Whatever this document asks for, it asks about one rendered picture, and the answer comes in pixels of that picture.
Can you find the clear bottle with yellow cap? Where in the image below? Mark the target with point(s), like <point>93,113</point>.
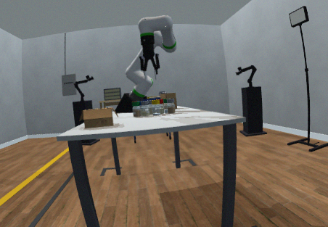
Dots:
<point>156,107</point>

